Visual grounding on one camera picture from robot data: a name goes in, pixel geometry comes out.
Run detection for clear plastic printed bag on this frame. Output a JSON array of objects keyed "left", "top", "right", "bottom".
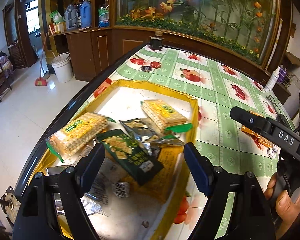
[{"left": 81, "top": 153, "right": 127, "bottom": 216}]

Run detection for orange cracker packet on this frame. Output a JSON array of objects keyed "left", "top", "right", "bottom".
[{"left": 241, "top": 125, "right": 273, "bottom": 150}]

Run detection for black white patterned candy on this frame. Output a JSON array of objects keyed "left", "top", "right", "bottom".
[{"left": 112, "top": 182, "right": 130, "bottom": 198}]

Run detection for dark green cracker bag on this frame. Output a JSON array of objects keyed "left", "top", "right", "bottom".
[{"left": 96, "top": 129, "right": 164, "bottom": 186}]

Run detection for large orange snack bag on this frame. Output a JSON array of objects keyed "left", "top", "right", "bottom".
[{"left": 122, "top": 146, "right": 183, "bottom": 204}]

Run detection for silver foil snack packet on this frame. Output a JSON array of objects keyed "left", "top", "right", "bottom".
[{"left": 119, "top": 118, "right": 184, "bottom": 149}]

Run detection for yellow green cracker pack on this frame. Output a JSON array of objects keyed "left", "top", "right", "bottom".
[{"left": 141, "top": 100, "right": 193, "bottom": 133}]

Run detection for right hand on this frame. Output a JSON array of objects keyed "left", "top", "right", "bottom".
[{"left": 263, "top": 172, "right": 300, "bottom": 230}]

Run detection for black glasses case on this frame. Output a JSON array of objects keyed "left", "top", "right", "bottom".
[{"left": 276, "top": 113, "right": 292, "bottom": 130}]

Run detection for black eyeglasses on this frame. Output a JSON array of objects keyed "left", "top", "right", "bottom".
[{"left": 266, "top": 95, "right": 281, "bottom": 115}]

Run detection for yellow taped foam box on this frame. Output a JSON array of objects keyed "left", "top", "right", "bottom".
[{"left": 27, "top": 79, "right": 200, "bottom": 240}]

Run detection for white spray bottle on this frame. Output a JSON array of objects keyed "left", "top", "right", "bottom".
[{"left": 264, "top": 66, "right": 281, "bottom": 92}]

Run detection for purple bottles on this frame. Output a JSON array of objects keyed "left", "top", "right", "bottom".
[{"left": 277, "top": 66, "right": 287, "bottom": 84}]

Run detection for green fruit pattern tablecloth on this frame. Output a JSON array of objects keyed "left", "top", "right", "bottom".
[{"left": 84, "top": 44, "right": 297, "bottom": 239}]

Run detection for red broom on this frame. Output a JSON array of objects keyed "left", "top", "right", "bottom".
[{"left": 34, "top": 32, "right": 50, "bottom": 87}]

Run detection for white plastic bucket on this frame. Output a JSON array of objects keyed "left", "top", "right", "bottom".
[{"left": 51, "top": 52, "right": 73, "bottom": 83}]

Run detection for dark ink bottle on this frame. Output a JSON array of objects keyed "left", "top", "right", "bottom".
[{"left": 149, "top": 30, "right": 164, "bottom": 50}]

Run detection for blue thermos jug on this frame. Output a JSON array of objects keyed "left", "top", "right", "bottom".
[{"left": 80, "top": 1, "right": 91, "bottom": 28}]

